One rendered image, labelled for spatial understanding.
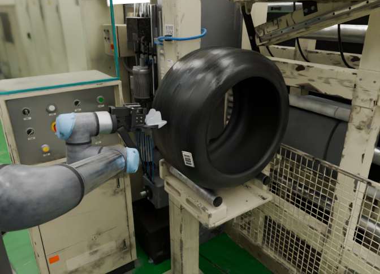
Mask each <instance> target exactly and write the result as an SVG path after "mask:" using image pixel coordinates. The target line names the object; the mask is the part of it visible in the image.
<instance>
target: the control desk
mask: <svg viewBox="0 0 380 274"><path fill-rule="evenodd" d="M108 106H113V107H123V94H122V82H121V81H120V80H114V81H105V82H97V83H92V84H83V85H75V86H66V87H61V88H52V89H44V90H35V91H31V92H22V93H14V94H5V95H0V119H1V123H2V128H3V132H4V135H5V139H6V143H7V148H8V152H9V155H10V159H11V164H22V165H29V166H52V165H55V164H66V160H67V158H66V142H65V140H60V139H59V138H58V136H57V130H56V126H55V122H56V118H57V116H58V115H61V114H71V113H73V112H74V113H82V112H101V111H107V112H108ZM91 140H92V146H106V147H125V145H124V143H123V142H122V140H121V139H120V137H119V136H118V134H117V132H115V133H113V134H109V135H103V136H93V137H91ZM28 232H29V236H30V239H31V244H32V248H33V253H34V257H35V260H36V263H37V267H38V271H39V273H40V274H124V273H126V272H128V271H130V270H132V269H134V268H135V259H137V256H136V244H135V231H134V224H133V212H132V199H131V187H130V179H129V173H120V174H119V175H117V176H115V177H114V178H112V179H111V180H109V181H108V182H106V183H104V184H103V185H101V186H99V187H98V188H96V189H95V190H93V191H91V192H90V193H88V194H86V195H85V196H84V198H83V200H82V201H81V202H80V204H79V205H78V206H76V207H75V208H73V209H72V210H71V211H69V212H67V213H66V214H64V215H62V216H60V217H58V218H56V219H54V220H51V221H48V222H47V223H44V224H41V225H38V226H36V227H32V228H29V229H28ZM56 255H59V261H57V262H54V263H52V264H50V262H49V258H51V257H54V256H56Z"/></svg>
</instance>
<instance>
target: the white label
mask: <svg viewBox="0 0 380 274"><path fill-rule="evenodd" d="M182 154H183V159H184V163H185V165H186V166H191V167H194V164H193V159H192V155H191V153H188V152H185V151H182Z"/></svg>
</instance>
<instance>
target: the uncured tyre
mask: <svg viewBox="0 0 380 274"><path fill-rule="evenodd" d="M231 88H232V92H233V107H232V113H231V116H230V119H229V121H228V123H227V125H226V127H225V129H224V130H223V132H222V133H221V134H220V135H219V136H218V138H216V139H215V140H214V141H213V142H212V143H210V144H208V145H207V137H208V129H209V124H210V121H211V117H212V115H213V113H214V110H215V108H216V106H217V105H218V103H219V101H220V100H221V99H222V97H223V96H224V95H225V94H226V93H227V92H228V91H229V90H230V89H231ZM152 109H155V110H156V111H159V112H160V113H161V119H162V120H165V121H167V123H166V124H165V125H163V126H162V127H160V128H158V129H156V130H153V131H152V135H153V138H154V142H155V144H156V146H157V148H158V150H159V152H160V153H161V155H162V157H163V158H164V159H165V161H166V162H167V163H168V164H170V165H171V166H172V167H174V168H175V169H176V170H178V171H179V172H180V173H182V174H183V175H184V176H185V177H187V178H188V179H190V180H191V181H192V182H194V183H195V184H197V185H199V186H201V187H204V188H208V189H212V190H227V189H231V188H234V187H237V186H239V185H241V184H243V183H245V182H247V181H249V180H251V179H252V178H254V177H255V176H257V175H258V174H259V173H260V172H261V171H262V170H263V169H264V168H265V167H266V166H267V165H268V164H269V162H270V161H271V160H272V158H273V157H274V155H275V154H276V152H277V150H278V149H279V147H280V145H281V142H282V140H283V137H284V134H285V132H286V128H287V124H288V117H289V111H290V102H289V96H288V90H287V87H286V83H285V81H284V78H283V76H282V73H281V71H280V70H279V68H278V67H277V66H276V64H275V63H274V62H273V61H272V60H270V59H269V58H268V57H266V56H264V55H262V54H260V53H258V52H256V51H253V50H248V49H240V48H235V47H227V46H206V47H202V48H200V49H197V50H194V51H191V52H190V53H188V54H186V55H185V56H183V57H181V58H180V59H179V60H178V61H177V62H176V63H175V64H174V65H173V66H172V67H171V68H170V69H169V70H168V71H167V73H166V74H165V76H164V77H163V79H162V81H161V82H160V84H159V86H158V89H157V91H156V94H155V96H154V100H153V105H152ZM182 151H185V152H188V153H191V155H192V159H193V164H194V167H191V166H186V165H185V163H184V159H183V154H182Z"/></svg>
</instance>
